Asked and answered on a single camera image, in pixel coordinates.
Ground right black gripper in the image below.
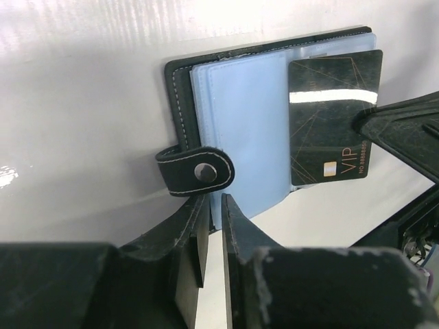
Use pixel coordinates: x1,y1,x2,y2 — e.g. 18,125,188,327
352,92,438,271

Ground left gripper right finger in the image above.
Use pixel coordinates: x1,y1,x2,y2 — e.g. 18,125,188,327
222,194,285,328

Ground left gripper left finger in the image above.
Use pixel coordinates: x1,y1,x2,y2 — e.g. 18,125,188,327
120,195,210,328

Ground black VIP credit card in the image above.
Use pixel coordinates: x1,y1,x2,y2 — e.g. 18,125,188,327
288,49,383,186

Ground black card holder wallet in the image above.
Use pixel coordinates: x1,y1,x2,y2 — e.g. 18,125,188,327
156,26,376,230

